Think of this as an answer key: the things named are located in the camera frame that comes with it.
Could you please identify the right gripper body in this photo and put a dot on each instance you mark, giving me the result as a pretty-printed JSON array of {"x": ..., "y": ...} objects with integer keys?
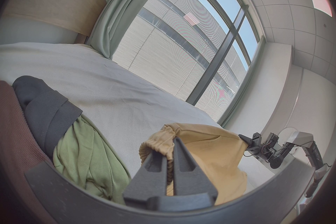
[{"x": 256, "y": 149}]

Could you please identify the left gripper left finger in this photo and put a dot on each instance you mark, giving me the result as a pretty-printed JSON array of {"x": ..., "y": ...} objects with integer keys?
[{"x": 154, "y": 181}]

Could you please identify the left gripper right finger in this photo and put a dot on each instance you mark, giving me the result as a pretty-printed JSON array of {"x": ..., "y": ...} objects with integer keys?
[{"x": 183, "y": 181}]

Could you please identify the tan shorts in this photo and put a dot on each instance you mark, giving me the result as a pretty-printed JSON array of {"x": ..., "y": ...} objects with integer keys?
[{"x": 215, "y": 154}]

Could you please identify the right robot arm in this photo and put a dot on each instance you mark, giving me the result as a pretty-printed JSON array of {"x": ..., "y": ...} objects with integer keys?
[{"x": 301, "y": 137}]

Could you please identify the green garment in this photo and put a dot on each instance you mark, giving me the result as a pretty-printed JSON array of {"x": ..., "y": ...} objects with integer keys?
[{"x": 84, "y": 154}]

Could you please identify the bed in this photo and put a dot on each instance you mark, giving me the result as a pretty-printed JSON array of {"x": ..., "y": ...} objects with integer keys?
[{"x": 105, "y": 81}]

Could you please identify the black garment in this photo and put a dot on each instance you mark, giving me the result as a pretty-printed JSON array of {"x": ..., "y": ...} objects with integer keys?
[{"x": 44, "y": 112}]

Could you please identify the window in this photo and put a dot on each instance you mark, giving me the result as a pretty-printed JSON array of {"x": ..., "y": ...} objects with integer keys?
[{"x": 178, "y": 41}]

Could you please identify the brown shorts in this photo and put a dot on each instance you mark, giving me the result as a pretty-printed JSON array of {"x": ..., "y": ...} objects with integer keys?
[{"x": 15, "y": 125}]

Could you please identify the grey-green curtain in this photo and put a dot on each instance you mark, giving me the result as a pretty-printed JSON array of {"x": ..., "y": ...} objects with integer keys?
[{"x": 123, "y": 7}]

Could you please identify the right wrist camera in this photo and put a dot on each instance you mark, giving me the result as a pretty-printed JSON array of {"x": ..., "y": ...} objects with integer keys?
[{"x": 256, "y": 137}]

